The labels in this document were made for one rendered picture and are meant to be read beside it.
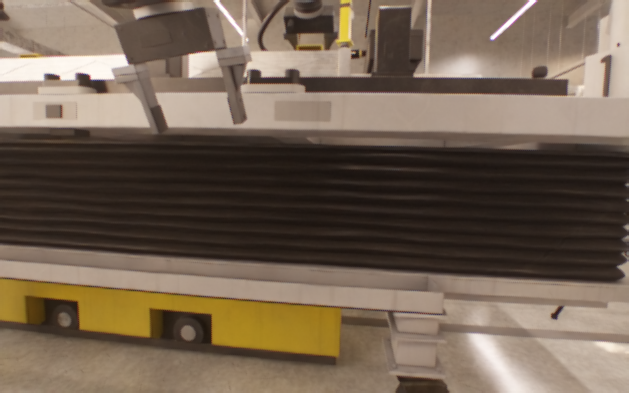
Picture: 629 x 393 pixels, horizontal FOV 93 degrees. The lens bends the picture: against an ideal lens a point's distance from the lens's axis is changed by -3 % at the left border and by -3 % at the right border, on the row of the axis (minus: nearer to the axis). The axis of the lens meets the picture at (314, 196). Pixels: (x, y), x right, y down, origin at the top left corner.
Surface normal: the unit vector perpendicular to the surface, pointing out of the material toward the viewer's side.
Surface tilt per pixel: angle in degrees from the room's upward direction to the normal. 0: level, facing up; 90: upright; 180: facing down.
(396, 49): 90
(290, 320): 90
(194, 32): 114
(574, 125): 90
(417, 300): 90
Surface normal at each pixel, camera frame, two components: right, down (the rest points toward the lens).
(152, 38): -0.11, 0.47
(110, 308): -0.11, 0.08
